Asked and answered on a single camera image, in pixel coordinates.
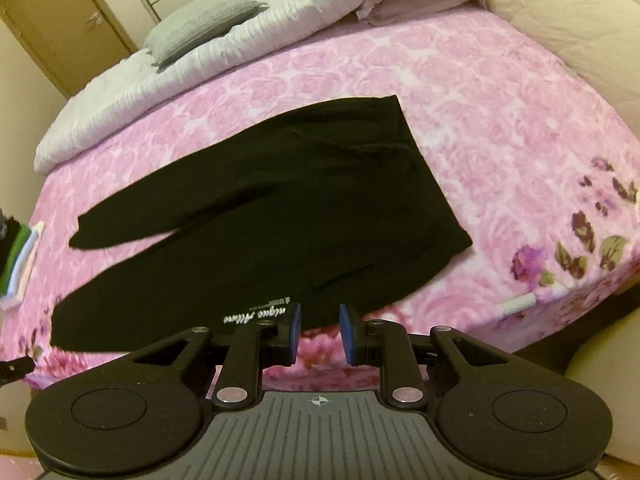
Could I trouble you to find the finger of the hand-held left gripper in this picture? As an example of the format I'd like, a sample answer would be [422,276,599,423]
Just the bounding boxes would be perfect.
[0,357,37,387]

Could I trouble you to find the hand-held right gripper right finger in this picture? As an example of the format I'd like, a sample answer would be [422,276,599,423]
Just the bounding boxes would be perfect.
[339,302,507,408]

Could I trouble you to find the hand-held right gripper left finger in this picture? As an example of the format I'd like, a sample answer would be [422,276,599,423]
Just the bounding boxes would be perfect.
[131,302,302,409]

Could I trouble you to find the black pants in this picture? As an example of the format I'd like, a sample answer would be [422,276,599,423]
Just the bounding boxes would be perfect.
[49,94,474,353]

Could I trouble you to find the stack of folded clothes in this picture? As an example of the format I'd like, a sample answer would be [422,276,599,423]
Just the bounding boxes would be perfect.
[0,214,46,312]

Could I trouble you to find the white blanket label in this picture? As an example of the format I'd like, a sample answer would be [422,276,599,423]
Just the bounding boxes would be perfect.
[497,295,536,318]

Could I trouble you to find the pink floral blanket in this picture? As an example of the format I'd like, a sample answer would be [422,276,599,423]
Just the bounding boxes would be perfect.
[0,9,640,396]

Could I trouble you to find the lavender pillow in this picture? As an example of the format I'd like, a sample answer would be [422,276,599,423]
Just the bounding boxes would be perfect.
[33,0,493,173]

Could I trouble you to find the grey pillow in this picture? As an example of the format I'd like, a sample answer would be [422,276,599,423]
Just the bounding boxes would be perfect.
[143,0,269,69]

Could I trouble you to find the beige quilted mattress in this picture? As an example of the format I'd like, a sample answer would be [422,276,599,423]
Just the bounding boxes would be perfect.
[492,0,640,411]

